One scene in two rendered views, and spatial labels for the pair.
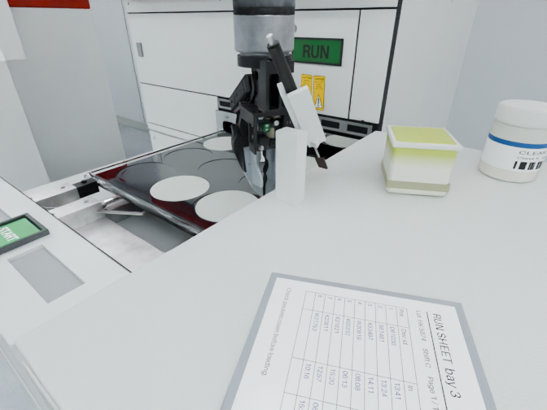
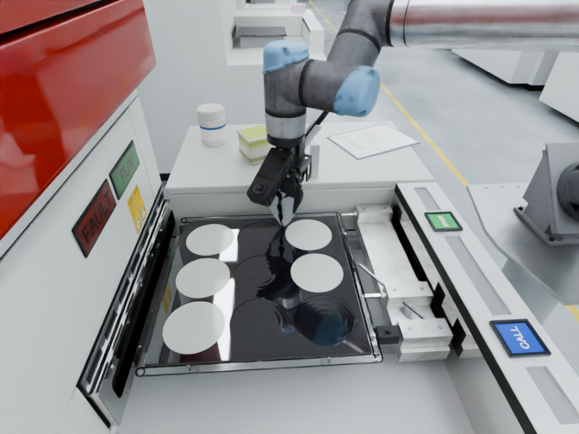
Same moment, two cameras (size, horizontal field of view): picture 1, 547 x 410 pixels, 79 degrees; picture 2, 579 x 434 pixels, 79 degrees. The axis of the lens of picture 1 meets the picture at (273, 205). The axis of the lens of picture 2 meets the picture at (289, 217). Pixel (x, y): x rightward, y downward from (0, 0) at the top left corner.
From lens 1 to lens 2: 102 cm
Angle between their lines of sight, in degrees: 99
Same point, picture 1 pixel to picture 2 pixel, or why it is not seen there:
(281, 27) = not seen: hidden behind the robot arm
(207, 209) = (322, 238)
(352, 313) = (351, 145)
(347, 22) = (127, 123)
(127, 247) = (379, 254)
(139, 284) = (396, 176)
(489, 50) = not seen: outside the picture
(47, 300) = (426, 190)
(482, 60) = not seen: outside the picture
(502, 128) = (221, 120)
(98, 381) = (414, 163)
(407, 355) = (352, 139)
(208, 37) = (15, 321)
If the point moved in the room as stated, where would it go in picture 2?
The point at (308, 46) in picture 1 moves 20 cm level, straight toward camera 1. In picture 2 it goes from (122, 169) to (232, 138)
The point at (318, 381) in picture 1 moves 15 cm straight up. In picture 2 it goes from (373, 144) to (382, 88)
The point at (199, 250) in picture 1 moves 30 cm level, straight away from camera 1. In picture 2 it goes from (370, 176) to (304, 248)
